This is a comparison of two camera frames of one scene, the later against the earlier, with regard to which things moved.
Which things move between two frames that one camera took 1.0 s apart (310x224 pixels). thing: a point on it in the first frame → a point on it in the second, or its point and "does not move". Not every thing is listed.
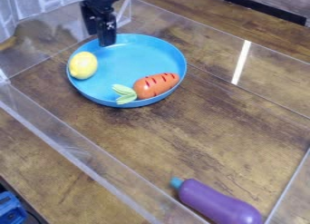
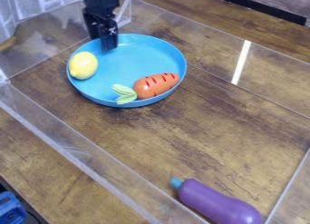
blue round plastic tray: (137, 102) → (138, 56)
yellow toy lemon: (83, 64) does not move
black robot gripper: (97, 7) does not move
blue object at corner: (12, 213) does not move
